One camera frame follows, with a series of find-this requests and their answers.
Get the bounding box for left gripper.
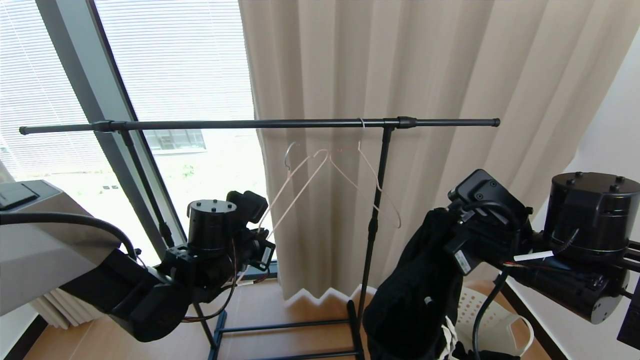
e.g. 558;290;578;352
196;229;277;291

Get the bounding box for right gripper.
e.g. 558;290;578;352
444;219;632;326

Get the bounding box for pink clothes hanger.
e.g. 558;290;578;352
235;141;332;287
327;141;402;229

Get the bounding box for black shorts with white cord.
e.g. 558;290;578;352
362;207;466;360

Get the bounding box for white laundry basket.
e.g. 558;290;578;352
452;286;535;358

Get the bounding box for black clothes rack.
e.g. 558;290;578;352
19;116;501;360

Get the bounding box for black garment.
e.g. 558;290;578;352
465;345;521;360

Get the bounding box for window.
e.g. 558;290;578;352
0;0;278;281

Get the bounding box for black cable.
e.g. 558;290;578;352
471;267;511;360
0;212;140;261

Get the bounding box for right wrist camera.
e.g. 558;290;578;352
446;169;533;236

